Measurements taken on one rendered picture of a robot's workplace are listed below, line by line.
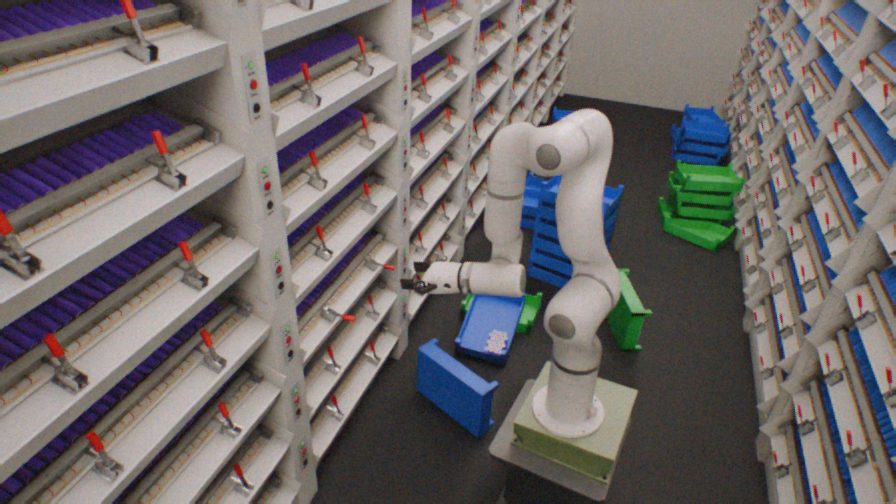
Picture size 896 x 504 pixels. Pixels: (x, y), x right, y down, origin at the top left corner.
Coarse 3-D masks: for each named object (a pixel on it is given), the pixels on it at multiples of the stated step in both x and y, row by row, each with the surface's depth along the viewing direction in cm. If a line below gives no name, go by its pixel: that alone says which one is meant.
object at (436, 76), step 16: (448, 48) 229; (416, 64) 212; (432, 64) 217; (448, 64) 226; (464, 64) 230; (416, 80) 200; (432, 80) 209; (448, 80) 217; (464, 80) 231; (416, 96) 196; (432, 96) 202; (416, 112) 189
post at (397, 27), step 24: (408, 0) 162; (384, 24) 160; (408, 24) 165; (408, 48) 169; (408, 72) 173; (384, 96) 171; (408, 96) 177; (408, 120) 181; (408, 144) 186; (384, 168) 184; (408, 168) 190; (408, 192) 195; (384, 216) 193; (408, 216) 201; (408, 240) 206; (408, 264) 212
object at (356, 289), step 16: (384, 240) 197; (400, 240) 196; (384, 256) 191; (368, 272) 183; (352, 288) 175; (336, 304) 168; (352, 304) 173; (320, 320) 162; (336, 320) 164; (320, 336) 158; (304, 352) 147
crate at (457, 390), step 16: (432, 352) 201; (432, 368) 201; (448, 368) 195; (464, 368) 196; (432, 384) 205; (448, 384) 197; (464, 384) 190; (480, 384) 190; (496, 384) 190; (432, 400) 209; (448, 400) 201; (464, 400) 194; (480, 400) 187; (464, 416) 198; (480, 416) 191; (480, 432) 196
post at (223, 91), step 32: (224, 0) 95; (256, 0) 102; (256, 32) 104; (224, 64) 100; (192, 96) 106; (224, 96) 103; (256, 128) 110; (256, 160) 112; (224, 192) 115; (256, 192) 114; (256, 224) 117; (288, 256) 131; (256, 288) 126; (288, 288) 134; (256, 352) 138; (288, 384) 145; (288, 416) 148
